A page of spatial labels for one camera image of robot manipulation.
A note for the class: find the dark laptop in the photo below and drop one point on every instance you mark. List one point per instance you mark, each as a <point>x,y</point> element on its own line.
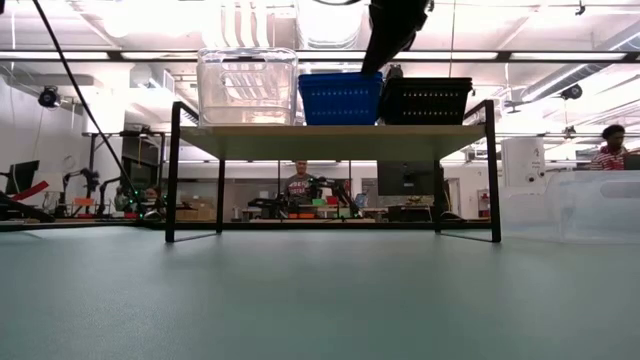
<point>632,162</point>

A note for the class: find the wooden shelf black metal legs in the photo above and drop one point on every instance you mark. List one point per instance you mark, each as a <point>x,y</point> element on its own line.
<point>330,142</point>

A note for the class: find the black metal rack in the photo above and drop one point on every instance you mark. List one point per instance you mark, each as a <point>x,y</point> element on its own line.
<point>125,134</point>

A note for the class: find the brown cardboard box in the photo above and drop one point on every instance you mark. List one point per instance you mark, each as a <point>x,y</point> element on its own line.
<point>195,212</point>

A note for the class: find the black background robot arm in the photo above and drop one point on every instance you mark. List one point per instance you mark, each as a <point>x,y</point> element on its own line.
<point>90,177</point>
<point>330,184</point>
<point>107,187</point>

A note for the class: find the green table mat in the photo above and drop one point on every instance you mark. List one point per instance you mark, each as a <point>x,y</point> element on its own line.
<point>300,300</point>

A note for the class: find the black monitor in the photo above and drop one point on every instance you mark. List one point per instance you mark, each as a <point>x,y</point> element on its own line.
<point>22,176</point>
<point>410,179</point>

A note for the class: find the clear plastic basket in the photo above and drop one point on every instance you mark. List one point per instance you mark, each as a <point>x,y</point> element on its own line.
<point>247,107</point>
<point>575,210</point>

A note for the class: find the black overhead frame bar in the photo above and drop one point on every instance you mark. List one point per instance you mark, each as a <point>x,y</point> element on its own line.
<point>115,55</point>

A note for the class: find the black plastic basket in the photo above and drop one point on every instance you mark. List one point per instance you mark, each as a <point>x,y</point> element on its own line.
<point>425,105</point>
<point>435,82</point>

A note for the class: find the black aluminium table frame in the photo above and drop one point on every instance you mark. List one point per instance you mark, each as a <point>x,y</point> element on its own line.
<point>100,225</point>

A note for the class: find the red fire extinguisher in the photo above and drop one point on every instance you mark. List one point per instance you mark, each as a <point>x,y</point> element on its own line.
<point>483,205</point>

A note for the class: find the red bar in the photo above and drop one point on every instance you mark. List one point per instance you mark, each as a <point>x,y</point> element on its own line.
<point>32,190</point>

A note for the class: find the white cylindrical tank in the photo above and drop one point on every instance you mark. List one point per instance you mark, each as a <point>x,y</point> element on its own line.
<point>522,160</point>

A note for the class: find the blue plastic basket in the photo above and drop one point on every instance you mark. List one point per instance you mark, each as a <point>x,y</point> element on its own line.
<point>330,76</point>
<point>340,105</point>

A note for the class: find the person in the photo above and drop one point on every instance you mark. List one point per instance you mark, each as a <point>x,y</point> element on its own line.
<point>607,160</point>
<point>300,187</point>
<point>153,195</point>

